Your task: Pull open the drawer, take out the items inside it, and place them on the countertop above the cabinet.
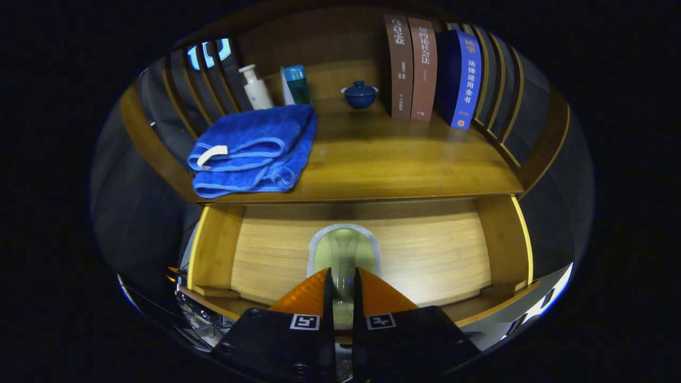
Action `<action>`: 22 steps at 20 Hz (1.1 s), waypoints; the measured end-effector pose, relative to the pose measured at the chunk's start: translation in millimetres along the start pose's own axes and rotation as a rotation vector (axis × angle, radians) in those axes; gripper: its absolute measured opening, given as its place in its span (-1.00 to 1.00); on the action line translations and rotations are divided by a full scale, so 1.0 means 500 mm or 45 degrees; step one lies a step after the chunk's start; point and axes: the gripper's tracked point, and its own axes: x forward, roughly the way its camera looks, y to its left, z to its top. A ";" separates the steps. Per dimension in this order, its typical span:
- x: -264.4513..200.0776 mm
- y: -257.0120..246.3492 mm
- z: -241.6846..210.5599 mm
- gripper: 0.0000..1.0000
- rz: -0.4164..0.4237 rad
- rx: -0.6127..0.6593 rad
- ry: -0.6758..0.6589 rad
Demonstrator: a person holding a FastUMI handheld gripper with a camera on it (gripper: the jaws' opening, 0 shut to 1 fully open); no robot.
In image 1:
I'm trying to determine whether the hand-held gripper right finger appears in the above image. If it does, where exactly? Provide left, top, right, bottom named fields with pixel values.
left=351, top=267, right=482, bottom=383

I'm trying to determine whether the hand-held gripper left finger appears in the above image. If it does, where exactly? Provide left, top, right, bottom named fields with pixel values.
left=213, top=268, right=336, bottom=383

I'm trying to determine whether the white scrubber pale yellow handle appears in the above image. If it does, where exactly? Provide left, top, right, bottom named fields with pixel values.
left=307, top=223, right=381, bottom=328

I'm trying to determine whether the wooden drawer with black knob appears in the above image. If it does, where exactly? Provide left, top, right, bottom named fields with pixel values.
left=178, top=194, right=543, bottom=328

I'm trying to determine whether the wooden countertop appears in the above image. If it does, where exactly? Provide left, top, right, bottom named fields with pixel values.
left=176, top=59, right=525, bottom=205

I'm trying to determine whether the brown wooden cabinet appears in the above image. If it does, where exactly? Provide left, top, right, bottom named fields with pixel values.
left=120, top=0, right=572, bottom=341

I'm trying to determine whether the folded blue towel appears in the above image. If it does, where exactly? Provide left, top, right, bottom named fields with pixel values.
left=187, top=104, right=318, bottom=199

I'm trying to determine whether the blue lidded teacup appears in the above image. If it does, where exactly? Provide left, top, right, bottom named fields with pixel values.
left=341, top=80, right=379, bottom=110

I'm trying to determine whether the white pump bottle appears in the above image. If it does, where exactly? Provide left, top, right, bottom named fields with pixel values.
left=238, top=64, right=274, bottom=111

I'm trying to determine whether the teal and white box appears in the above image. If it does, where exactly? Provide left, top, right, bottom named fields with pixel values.
left=280, top=64, right=313, bottom=106

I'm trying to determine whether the brown book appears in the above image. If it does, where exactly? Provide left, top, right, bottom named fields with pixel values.
left=408, top=17, right=438, bottom=122
left=384, top=13, right=414, bottom=120

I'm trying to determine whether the blue book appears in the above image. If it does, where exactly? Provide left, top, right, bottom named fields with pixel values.
left=435, top=29, right=483, bottom=131

